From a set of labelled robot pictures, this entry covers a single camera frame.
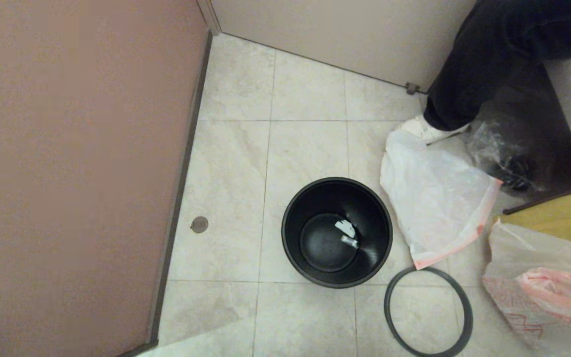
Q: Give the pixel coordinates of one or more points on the person's leg in black trousers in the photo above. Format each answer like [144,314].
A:
[488,59]

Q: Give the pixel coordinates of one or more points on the small metal door bracket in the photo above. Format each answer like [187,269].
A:
[411,89]

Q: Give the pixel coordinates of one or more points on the white paper scrap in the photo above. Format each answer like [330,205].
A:
[346,228]

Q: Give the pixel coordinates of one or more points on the small silver scrap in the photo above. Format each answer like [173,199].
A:
[350,241]

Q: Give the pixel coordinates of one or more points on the white sneaker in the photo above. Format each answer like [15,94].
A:
[429,131]

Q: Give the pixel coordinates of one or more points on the clear plastic bag dark contents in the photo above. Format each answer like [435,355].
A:
[498,148]

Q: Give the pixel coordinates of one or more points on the grey door frame post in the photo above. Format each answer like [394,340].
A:
[209,12]

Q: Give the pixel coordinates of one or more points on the translucent red-print trash bag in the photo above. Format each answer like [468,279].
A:
[538,258]

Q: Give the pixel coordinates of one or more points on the round metal floor door stop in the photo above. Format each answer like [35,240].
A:
[199,224]

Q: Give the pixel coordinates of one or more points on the black round trash bin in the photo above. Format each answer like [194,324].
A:
[365,267]

